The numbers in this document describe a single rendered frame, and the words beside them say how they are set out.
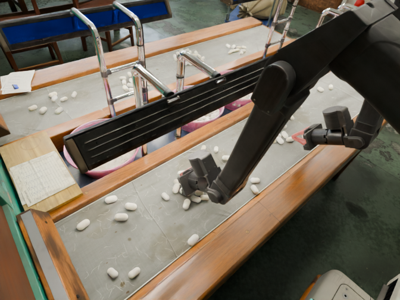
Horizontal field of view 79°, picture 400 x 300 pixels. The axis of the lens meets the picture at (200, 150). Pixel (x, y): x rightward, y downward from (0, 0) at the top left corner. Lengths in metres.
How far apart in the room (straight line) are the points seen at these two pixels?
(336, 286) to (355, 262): 0.49
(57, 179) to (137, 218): 0.28
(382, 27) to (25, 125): 1.12
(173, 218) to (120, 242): 0.17
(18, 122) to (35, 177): 0.34
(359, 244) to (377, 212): 0.34
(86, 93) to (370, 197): 2.01
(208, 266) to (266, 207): 0.27
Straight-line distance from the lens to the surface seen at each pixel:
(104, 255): 0.77
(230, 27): 1.95
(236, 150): 0.49
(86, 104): 1.20
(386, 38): 0.30
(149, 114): 0.55
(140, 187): 0.85
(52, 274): 0.66
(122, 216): 0.78
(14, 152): 1.03
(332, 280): 1.42
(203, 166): 0.64
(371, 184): 2.33
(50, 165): 0.93
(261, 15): 3.84
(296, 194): 0.91
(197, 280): 0.71
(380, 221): 2.14
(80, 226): 0.80
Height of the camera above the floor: 1.45
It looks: 48 degrees down
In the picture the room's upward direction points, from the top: 8 degrees clockwise
